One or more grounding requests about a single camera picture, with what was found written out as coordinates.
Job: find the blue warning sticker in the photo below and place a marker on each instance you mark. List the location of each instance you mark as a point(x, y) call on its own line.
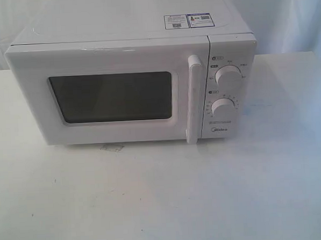
point(191, 20)

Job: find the lower white control knob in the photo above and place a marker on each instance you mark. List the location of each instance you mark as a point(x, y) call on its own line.
point(222, 106)

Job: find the upper white control knob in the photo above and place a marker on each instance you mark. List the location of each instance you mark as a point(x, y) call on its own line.
point(229, 75)

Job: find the white microwave door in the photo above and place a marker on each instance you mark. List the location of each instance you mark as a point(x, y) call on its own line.
point(114, 91)

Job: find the white control knob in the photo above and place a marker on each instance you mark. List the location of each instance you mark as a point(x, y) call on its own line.
point(229, 75)
point(222, 106)

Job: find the white microwave oven body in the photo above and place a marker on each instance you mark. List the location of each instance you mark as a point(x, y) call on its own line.
point(231, 43)

